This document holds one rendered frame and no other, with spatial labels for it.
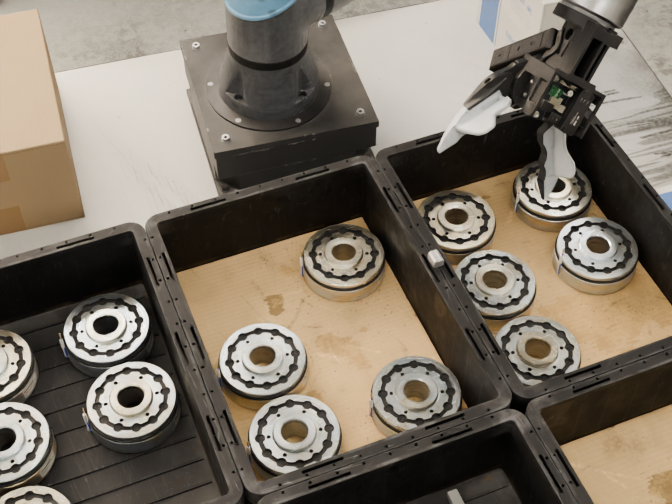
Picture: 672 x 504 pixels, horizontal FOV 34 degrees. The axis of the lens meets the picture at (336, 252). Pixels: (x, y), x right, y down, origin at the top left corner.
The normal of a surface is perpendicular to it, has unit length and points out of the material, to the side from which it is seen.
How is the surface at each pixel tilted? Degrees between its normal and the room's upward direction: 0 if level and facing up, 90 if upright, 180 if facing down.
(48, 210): 90
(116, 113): 0
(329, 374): 0
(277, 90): 75
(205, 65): 2
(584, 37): 57
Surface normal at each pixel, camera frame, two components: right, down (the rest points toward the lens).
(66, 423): 0.00, -0.64
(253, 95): -0.30, 0.52
